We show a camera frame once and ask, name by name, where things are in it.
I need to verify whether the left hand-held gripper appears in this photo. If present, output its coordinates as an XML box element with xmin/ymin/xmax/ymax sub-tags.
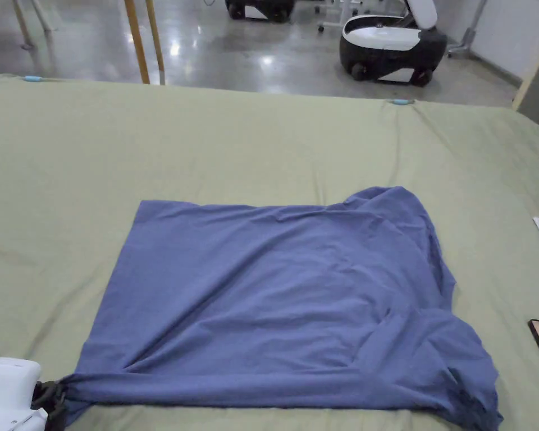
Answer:
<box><xmin>0</xmin><ymin>357</ymin><xmax>70</xmax><ymax>431</ymax></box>

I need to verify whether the blue shirt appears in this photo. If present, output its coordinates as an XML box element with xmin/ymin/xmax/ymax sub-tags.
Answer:
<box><xmin>59</xmin><ymin>186</ymin><xmax>504</xmax><ymax>431</ymax></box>

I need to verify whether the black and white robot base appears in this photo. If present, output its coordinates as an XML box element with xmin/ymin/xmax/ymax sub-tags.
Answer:
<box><xmin>224</xmin><ymin>0</ymin><xmax>295</xmax><ymax>22</ymax></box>

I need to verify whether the bed with pale green sheet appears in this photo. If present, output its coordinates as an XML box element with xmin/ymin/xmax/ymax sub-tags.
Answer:
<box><xmin>0</xmin><ymin>74</ymin><xmax>539</xmax><ymax>431</ymax></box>

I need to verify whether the white and black robot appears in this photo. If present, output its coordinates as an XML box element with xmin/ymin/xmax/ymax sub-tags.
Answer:
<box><xmin>339</xmin><ymin>0</ymin><xmax>448</xmax><ymax>86</ymax></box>

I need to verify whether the white wheeled stand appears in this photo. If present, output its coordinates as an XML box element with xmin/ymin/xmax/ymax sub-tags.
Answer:
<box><xmin>447</xmin><ymin>0</ymin><xmax>481</xmax><ymax>58</ymax></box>

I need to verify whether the yellow wooden post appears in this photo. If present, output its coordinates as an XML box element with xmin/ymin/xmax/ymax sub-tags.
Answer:
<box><xmin>144</xmin><ymin>0</ymin><xmax>165</xmax><ymax>72</ymax></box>
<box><xmin>124</xmin><ymin>0</ymin><xmax>151</xmax><ymax>85</ymax></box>

